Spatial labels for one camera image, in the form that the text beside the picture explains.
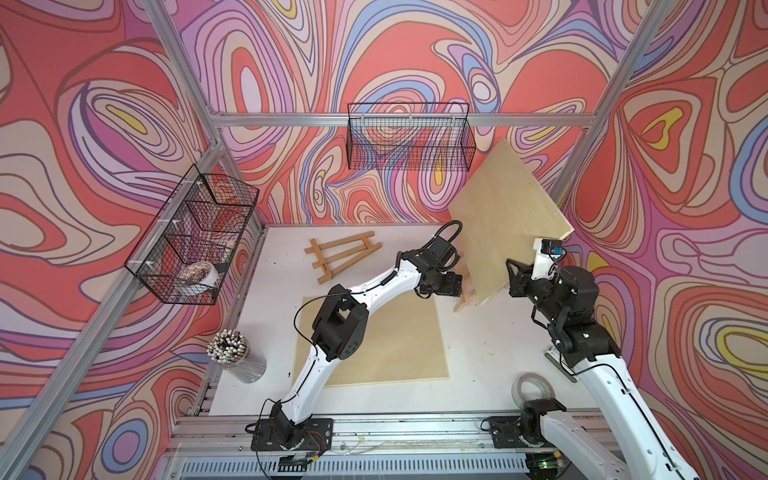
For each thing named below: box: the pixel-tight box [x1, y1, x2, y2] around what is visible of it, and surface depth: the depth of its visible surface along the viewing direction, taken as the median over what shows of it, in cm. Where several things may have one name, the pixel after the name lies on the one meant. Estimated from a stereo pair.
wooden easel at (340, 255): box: [304, 231, 382, 285], surface depth 113 cm
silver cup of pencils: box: [206, 328, 267, 384], surface depth 72 cm
